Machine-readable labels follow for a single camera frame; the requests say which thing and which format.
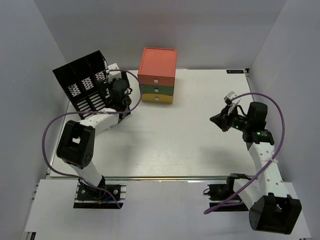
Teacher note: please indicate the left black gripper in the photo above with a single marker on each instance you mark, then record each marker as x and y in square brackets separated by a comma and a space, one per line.
[108, 86]

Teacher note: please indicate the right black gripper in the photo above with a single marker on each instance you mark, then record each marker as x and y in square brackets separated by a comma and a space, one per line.
[222, 119]

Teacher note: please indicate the green drawer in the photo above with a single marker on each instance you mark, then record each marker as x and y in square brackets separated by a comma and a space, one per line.
[156, 89]

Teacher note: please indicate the coral top drawer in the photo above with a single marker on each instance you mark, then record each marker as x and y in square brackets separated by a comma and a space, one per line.
[156, 80]

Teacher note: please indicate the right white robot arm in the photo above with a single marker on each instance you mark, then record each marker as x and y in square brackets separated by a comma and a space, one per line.
[271, 207]

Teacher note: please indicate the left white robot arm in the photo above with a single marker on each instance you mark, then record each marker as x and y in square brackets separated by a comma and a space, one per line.
[76, 145]

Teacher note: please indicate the black file organizer rack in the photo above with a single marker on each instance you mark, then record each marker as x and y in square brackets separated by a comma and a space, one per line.
[81, 80]

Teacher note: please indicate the blue table label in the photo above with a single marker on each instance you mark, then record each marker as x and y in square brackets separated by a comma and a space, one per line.
[234, 71]

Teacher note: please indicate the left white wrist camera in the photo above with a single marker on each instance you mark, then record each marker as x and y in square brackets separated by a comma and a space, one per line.
[113, 69]

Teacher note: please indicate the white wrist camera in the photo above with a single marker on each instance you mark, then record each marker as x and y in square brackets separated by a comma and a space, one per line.
[113, 69]
[229, 99]

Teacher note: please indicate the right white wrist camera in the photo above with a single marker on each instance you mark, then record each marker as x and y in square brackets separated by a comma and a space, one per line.
[229, 99]

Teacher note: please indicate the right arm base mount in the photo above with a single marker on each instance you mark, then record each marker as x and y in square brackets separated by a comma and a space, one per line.
[218, 192]

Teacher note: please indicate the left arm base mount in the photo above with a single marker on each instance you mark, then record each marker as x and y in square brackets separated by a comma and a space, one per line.
[89, 198]

